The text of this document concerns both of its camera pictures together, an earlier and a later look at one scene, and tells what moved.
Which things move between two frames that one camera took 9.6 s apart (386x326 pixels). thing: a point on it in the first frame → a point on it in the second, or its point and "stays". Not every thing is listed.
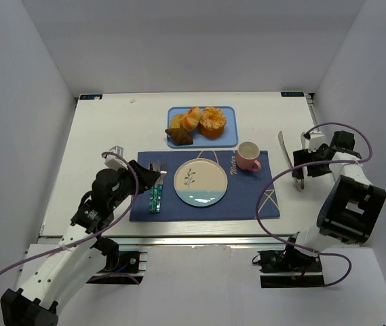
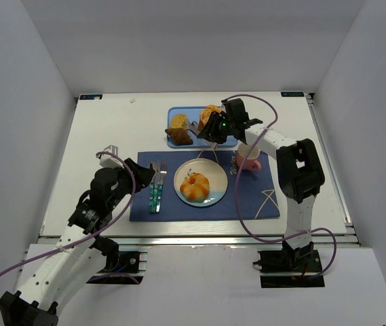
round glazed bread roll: (189, 121) → (195, 188)
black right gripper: (302, 163) → (215, 128)
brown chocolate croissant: (179, 136) stays
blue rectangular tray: (230, 138) stays
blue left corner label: (91, 96) stays
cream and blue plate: (201, 182) stays
